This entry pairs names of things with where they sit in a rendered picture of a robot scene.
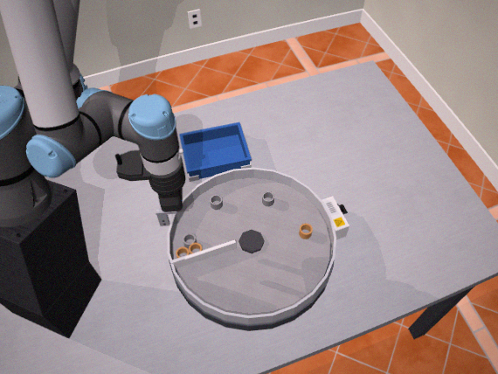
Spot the grey round turning table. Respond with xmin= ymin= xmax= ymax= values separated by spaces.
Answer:
xmin=167 ymin=168 xmax=349 ymax=331

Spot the bronze bushing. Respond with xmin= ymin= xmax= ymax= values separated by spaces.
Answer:
xmin=176 ymin=247 xmax=190 ymax=258
xmin=189 ymin=243 xmax=203 ymax=253
xmin=299 ymin=224 xmax=313 ymax=239

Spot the blue open crate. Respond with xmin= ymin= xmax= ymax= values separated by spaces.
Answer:
xmin=179 ymin=122 xmax=252 ymax=182

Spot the grey metal ring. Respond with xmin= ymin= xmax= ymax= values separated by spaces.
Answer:
xmin=262 ymin=191 xmax=274 ymax=206
xmin=210 ymin=195 xmax=223 ymax=210
xmin=183 ymin=233 xmax=197 ymax=249

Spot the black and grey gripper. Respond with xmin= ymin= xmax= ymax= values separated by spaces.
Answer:
xmin=115 ymin=149 xmax=185 ymax=226

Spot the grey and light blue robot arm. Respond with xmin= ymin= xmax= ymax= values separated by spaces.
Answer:
xmin=0 ymin=0 xmax=179 ymax=227

